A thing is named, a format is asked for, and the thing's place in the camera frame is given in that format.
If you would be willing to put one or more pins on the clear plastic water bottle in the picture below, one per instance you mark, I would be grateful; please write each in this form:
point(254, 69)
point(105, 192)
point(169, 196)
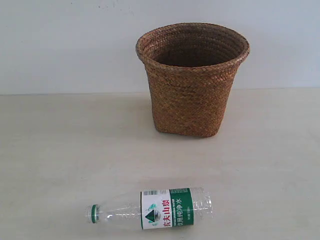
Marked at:
point(153, 209)

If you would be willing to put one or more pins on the brown woven straw basket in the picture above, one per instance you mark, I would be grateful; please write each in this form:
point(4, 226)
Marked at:
point(190, 69)

